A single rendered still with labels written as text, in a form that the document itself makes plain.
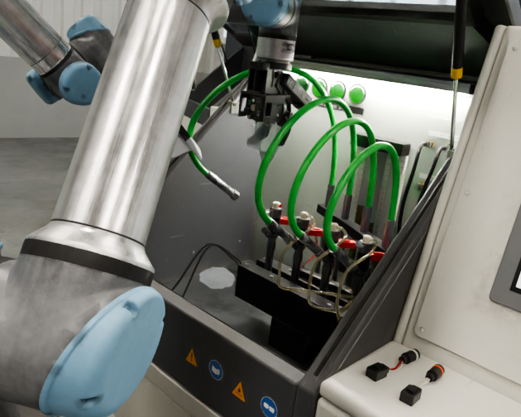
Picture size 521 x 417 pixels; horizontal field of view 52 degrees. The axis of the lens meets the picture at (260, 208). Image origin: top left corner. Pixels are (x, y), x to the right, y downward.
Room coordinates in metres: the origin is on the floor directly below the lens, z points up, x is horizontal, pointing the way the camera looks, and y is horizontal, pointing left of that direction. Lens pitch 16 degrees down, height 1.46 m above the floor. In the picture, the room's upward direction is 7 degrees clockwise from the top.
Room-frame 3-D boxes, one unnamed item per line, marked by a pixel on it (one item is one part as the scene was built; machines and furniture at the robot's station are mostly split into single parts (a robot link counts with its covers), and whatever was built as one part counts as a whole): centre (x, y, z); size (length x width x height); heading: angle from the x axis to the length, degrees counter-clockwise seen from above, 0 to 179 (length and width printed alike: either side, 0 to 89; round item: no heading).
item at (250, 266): (1.08, -0.12, 0.91); 0.34 x 0.10 x 0.15; 48
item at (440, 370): (0.75, -0.29, 0.99); 0.12 x 0.02 x 0.02; 141
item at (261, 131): (1.12, 0.02, 1.27); 0.06 x 0.03 x 0.09; 138
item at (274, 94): (1.10, 0.01, 1.38); 0.09 x 0.08 x 0.12; 138
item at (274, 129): (1.10, 0.00, 1.27); 0.06 x 0.03 x 0.09; 138
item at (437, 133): (1.19, -0.39, 1.20); 0.13 x 0.03 x 0.31; 48
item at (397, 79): (1.36, -0.21, 1.43); 0.54 x 0.03 x 0.02; 48
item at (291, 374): (0.98, 0.12, 0.87); 0.62 x 0.04 x 0.16; 48
